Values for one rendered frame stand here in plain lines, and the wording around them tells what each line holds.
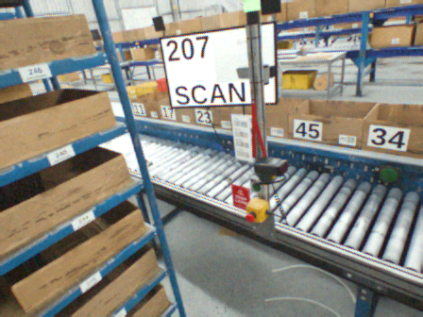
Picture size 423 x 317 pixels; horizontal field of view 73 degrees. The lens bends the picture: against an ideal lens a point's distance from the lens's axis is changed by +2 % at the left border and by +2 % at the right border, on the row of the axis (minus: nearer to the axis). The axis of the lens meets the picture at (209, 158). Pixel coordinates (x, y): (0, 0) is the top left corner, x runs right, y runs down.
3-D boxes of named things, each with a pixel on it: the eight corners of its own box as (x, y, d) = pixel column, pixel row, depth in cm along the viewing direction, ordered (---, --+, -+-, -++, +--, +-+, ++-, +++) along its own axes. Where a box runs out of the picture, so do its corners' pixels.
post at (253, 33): (251, 233, 132) (232, 27, 94) (257, 227, 135) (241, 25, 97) (275, 242, 125) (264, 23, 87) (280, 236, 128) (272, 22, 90)
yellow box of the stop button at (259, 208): (245, 220, 120) (243, 207, 117) (255, 209, 125) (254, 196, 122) (276, 232, 111) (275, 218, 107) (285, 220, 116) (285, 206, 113)
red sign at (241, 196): (233, 207, 132) (229, 183, 127) (234, 206, 133) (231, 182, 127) (262, 217, 122) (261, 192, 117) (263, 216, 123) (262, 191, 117)
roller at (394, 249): (379, 270, 101) (380, 259, 99) (406, 197, 135) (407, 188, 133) (395, 275, 98) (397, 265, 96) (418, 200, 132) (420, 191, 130)
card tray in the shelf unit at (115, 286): (59, 357, 85) (47, 336, 81) (23, 306, 104) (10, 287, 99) (160, 266, 112) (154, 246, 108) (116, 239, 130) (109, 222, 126)
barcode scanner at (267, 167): (283, 191, 102) (279, 164, 99) (255, 186, 110) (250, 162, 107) (292, 182, 107) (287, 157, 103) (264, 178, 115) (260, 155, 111)
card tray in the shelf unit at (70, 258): (25, 314, 76) (8, 288, 72) (-1, 263, 97) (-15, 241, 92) (147, 230, 101) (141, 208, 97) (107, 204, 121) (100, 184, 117)
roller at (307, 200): (279, 231, 126) (278, 223, 124) (322, 178, 160) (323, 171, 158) (289, 235, 123) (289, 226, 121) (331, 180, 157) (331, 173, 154)
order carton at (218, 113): (194, 125, 218) (190, 104, 211) (217, 114, 238) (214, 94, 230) (234, 132, 194) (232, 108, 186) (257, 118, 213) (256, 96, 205)
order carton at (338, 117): (288, 140, 169) (287, 112, 162) (308, 124, 188) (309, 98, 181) (360, 151, 145) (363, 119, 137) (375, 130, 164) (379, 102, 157)
